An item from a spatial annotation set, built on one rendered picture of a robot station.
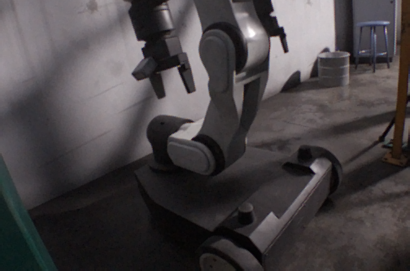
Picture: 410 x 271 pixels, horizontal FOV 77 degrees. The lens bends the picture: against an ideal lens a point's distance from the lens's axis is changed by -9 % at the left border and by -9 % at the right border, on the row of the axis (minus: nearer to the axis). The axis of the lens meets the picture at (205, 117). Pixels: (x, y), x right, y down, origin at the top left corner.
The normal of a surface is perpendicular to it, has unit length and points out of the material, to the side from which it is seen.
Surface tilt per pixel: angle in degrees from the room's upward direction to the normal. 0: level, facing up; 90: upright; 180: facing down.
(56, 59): 90
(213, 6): 90
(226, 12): 90
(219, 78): 90
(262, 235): 45
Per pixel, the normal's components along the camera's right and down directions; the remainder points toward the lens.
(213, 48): -0.66, 0.35
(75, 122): 0.65, 0.17
